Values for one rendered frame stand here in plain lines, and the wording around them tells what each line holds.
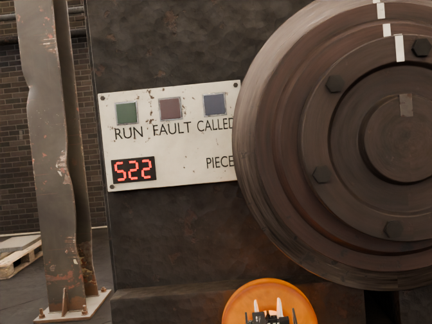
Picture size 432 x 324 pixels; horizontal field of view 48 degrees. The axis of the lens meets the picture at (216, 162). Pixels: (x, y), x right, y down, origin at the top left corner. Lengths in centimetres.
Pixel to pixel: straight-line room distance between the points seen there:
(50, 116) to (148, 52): 262
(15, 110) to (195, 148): 671
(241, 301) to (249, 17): 50
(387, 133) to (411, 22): 18
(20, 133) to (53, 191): 402
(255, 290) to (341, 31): 42
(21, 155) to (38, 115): 397
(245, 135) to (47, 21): 294
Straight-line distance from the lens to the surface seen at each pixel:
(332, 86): 67
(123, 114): 90
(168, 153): 89
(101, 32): 95
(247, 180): 75
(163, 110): 89
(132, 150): 90
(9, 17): 717
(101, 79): 94
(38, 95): 356
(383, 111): 69
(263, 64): 76
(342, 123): 69
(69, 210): 352
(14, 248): 559
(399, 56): 71
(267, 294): 82
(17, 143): 752
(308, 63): 73
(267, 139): 73
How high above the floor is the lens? 114
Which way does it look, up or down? 3 degrees down
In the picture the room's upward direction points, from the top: 5 degrees counter-clockwise
